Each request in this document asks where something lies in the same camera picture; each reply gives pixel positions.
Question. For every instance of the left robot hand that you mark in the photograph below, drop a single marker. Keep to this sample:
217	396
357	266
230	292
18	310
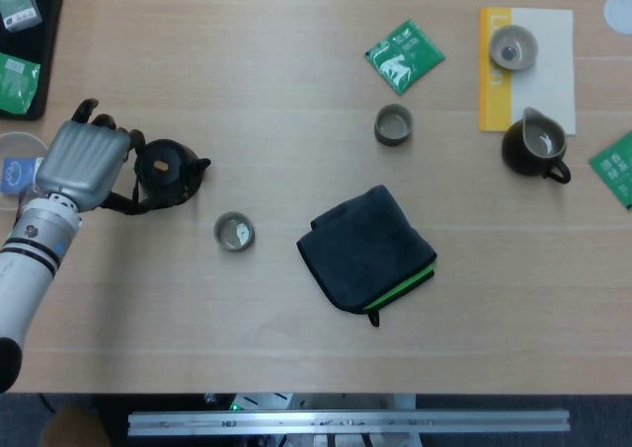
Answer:
81	163

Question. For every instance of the black teapot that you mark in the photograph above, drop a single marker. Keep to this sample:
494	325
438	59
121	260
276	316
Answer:
168	180

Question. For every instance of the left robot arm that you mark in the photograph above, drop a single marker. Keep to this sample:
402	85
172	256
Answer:
27	274

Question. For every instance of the blue tea packet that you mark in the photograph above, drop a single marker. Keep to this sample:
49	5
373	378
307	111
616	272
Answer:
20	174

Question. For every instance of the round white container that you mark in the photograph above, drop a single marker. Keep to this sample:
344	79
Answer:
20	146

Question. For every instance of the green tea packet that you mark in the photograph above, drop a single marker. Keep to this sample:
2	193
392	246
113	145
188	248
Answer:
614	168
405	57
17	84

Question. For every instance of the black tray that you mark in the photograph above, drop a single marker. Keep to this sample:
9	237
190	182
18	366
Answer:
49	47

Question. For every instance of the grey ceramic teacup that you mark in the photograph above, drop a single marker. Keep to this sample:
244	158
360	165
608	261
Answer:
234	232
393	125

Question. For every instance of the grey white tea packet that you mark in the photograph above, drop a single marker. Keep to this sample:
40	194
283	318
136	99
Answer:
20	4

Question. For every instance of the dark grey folded cloth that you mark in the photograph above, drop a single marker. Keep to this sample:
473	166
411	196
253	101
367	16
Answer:
365	249

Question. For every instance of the black ceramic pitcher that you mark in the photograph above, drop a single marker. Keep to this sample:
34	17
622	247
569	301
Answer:
516	156

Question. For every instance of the grey ceramic bowl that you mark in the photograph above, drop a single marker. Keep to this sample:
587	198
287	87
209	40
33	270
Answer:
513	47

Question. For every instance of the yellow and white booklet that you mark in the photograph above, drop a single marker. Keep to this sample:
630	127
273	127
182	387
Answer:
553	87

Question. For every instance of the aluminium rail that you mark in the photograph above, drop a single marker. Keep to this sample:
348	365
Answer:
345	422

